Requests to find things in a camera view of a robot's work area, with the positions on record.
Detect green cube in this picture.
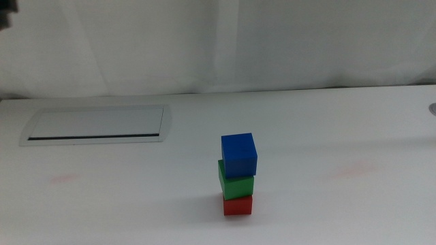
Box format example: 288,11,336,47
217,159,255,201

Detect blue cube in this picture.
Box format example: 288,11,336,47
221,132,258,180

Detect silver table cable hatch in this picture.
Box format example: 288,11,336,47
18,104,173,147

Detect white cloth backdrop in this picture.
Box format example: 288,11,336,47
0,0,436,100

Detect red cube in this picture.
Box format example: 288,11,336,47
223,193,253,216

